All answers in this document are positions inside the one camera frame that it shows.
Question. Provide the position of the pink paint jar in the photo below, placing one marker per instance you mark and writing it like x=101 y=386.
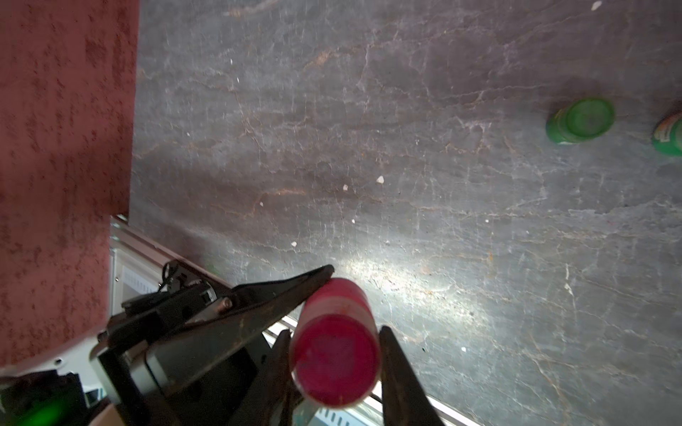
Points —
x=335 y=353

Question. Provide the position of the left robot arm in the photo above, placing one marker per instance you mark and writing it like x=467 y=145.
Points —
x=50 y=397

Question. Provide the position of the green paint jar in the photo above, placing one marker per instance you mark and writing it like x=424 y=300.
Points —
x=582 y=121
x=666 y=138

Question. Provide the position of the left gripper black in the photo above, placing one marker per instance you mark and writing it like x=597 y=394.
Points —
x=193 y=352

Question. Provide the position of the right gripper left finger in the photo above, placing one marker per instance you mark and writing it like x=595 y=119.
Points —
x=270 y=399

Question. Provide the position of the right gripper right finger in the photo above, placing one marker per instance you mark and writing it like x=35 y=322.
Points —
x=403 y=398

